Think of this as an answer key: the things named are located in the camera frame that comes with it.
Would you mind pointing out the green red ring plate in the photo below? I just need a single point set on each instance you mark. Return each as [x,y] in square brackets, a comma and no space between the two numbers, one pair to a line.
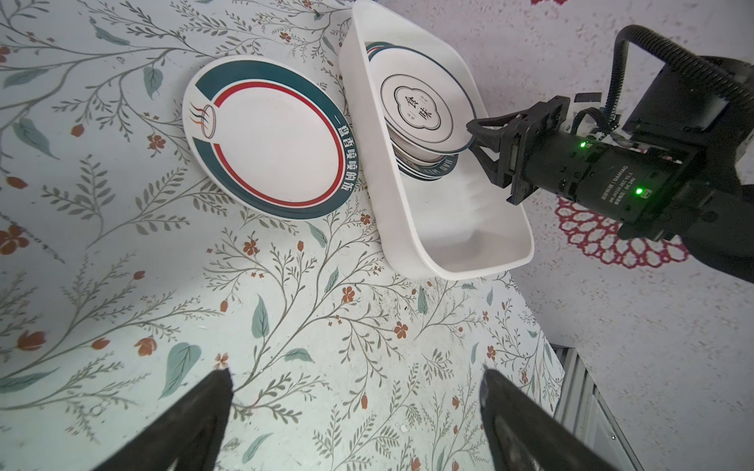
[270,138]

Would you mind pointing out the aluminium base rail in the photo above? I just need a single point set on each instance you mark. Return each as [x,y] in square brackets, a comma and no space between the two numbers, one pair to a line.
[583,411]

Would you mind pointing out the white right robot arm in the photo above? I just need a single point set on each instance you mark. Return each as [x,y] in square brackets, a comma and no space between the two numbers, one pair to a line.
[676,178]

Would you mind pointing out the white plate flower emblem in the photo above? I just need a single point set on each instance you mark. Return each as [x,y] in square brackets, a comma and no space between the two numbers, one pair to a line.
[422,101]

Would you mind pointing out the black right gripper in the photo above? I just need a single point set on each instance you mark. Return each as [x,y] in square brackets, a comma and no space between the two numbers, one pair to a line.
[535,154]

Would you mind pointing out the large green Hao Shi plate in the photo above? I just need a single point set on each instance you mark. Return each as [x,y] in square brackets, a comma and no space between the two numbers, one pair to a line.
[412,160]

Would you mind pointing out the white plastic bin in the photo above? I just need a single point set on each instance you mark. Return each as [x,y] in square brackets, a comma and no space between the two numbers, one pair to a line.
[456,228]

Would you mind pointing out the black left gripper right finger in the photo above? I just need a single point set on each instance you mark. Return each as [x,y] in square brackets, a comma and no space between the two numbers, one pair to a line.
[522,436]

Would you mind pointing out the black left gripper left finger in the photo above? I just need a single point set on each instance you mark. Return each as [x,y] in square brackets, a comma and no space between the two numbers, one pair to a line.
[188,436]

